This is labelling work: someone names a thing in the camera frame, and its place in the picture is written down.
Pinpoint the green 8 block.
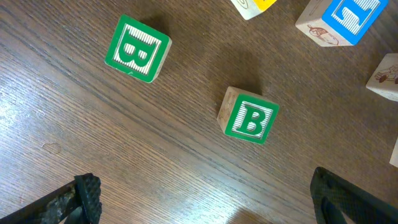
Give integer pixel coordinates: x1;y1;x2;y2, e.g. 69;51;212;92
217;86;279;144

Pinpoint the yellow block under gripper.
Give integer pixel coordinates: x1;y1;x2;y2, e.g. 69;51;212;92
231;0;277;20

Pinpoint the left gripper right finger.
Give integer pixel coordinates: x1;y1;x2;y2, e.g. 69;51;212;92
310;167;397;224

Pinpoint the blue 5 block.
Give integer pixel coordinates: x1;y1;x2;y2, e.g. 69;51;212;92
389;139;398;167

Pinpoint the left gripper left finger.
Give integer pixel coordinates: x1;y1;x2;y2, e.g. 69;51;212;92
1;173;102;224

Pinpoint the blue L block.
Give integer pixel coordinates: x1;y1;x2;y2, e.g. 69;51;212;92
295;0;389;47

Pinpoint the green J block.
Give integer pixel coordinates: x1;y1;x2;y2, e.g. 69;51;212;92
366;54;397;101

